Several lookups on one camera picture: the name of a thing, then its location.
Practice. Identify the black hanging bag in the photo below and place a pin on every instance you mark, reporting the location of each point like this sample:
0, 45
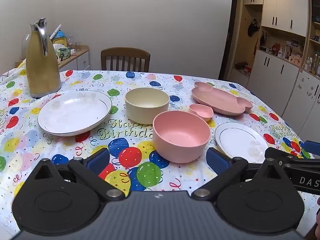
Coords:
252, 28

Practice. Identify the dark wooden chair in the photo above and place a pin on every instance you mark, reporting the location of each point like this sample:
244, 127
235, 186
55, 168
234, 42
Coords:
125, 52

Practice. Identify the white wall cabinet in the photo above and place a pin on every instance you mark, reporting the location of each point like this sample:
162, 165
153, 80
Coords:
280, 7

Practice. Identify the green tissue box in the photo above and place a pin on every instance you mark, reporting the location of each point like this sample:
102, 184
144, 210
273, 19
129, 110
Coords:
63, 53

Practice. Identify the white base cabinet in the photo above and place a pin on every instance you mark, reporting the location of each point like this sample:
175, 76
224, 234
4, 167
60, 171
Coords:
275, 80

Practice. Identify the cream bowl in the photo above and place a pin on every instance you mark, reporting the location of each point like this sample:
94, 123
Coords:
145, 112

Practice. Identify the golden thermos jug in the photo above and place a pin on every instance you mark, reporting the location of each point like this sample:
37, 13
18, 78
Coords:
42, 75

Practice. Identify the balloon print tablecloth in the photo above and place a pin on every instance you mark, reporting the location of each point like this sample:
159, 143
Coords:
75, 80

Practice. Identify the large white plate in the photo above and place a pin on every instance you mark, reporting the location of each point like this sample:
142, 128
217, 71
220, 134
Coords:
75, 112

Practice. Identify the pink bowl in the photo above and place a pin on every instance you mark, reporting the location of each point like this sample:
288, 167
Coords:
175, 150

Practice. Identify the pink bear-shaped plate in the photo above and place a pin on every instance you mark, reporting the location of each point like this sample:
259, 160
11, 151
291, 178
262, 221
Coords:
220, 100

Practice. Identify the tall white cabinet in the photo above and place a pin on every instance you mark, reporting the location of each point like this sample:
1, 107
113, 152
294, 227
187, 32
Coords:
305, 100

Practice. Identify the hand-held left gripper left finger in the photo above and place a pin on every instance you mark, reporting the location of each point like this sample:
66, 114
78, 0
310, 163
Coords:
100, 158

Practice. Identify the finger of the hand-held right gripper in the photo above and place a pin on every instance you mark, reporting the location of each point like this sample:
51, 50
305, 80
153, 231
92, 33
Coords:
311, 147
273, 153

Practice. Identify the small blue globe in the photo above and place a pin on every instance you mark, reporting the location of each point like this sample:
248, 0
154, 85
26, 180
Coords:
60, 34

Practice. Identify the small white cup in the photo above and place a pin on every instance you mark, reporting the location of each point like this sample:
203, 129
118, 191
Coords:
73, 51

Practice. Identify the small white plate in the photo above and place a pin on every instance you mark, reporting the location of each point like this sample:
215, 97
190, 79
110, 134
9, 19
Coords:
237, 137

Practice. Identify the pink heart-shaped dish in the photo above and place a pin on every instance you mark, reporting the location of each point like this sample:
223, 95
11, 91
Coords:
200, 111

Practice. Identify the yellow and black bag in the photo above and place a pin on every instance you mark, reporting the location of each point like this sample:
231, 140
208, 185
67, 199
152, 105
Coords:
59, 42

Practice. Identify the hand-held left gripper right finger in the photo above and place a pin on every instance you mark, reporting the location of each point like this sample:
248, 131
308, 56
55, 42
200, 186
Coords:
216, 161

